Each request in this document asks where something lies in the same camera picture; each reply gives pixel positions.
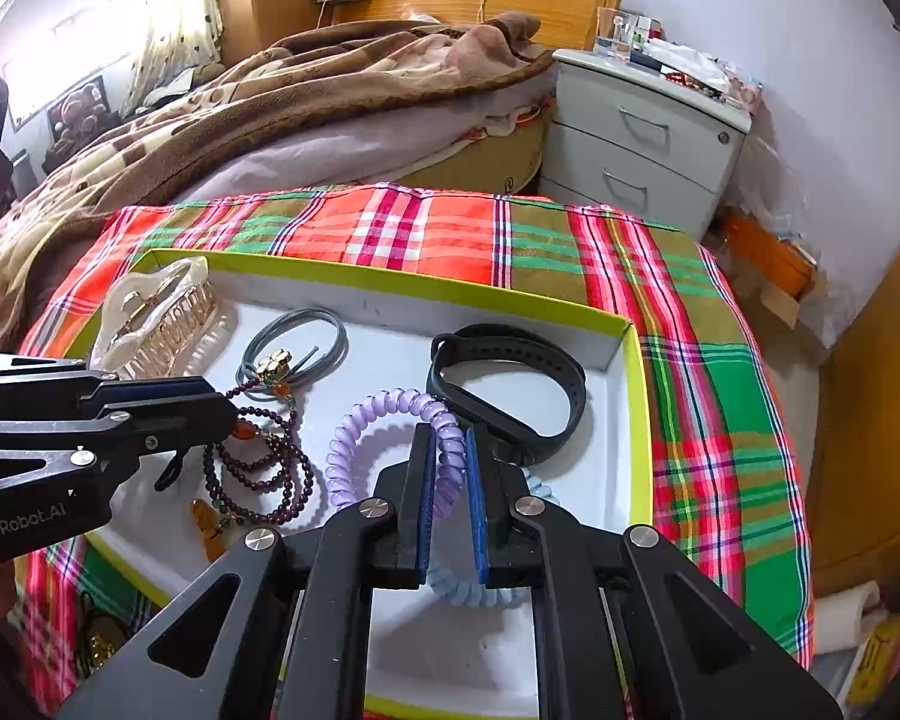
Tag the grey nightstand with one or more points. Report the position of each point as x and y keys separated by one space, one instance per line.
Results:
x=645 y=142

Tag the wooden headboard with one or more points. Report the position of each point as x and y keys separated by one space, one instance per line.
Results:
x=495 y=7

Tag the yellow packet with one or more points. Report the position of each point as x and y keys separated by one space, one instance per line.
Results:
x=881 y=652

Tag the clear drinking glass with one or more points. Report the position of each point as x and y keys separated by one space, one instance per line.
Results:
x=619 y=34

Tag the brown patterned blanket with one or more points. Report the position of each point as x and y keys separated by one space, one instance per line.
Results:
x=195 y=142

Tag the black wristband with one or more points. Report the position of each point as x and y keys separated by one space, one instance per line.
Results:
x=562 y=397

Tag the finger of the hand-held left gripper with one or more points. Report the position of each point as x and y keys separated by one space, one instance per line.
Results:
x=157 y=388
x=195 y=424

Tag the large wooden wardrobe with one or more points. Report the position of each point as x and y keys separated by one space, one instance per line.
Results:
x=877 y=427

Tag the yellow cardboard box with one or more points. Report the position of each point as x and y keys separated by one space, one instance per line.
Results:
x=390 y=360

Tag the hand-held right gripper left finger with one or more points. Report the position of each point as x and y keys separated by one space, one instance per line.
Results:
x=420 y=517

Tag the clutter on nightstand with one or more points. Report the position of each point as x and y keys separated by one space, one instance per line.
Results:
x=690 y=64

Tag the spotted curtain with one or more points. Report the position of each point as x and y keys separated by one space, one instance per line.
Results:
x=180 y=15

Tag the clear gold hair claw clip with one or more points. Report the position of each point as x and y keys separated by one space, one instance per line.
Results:
x=150 y=315

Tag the white paper roll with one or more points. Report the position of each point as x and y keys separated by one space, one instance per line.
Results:
x=847 y=615

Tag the orange cardboard box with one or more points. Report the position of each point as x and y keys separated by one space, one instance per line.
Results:
x=769 y=251

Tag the red green plaid cloth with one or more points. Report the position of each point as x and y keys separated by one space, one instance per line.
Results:
x=450 y=229

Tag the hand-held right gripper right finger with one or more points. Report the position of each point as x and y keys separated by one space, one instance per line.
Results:
x=480 y=517

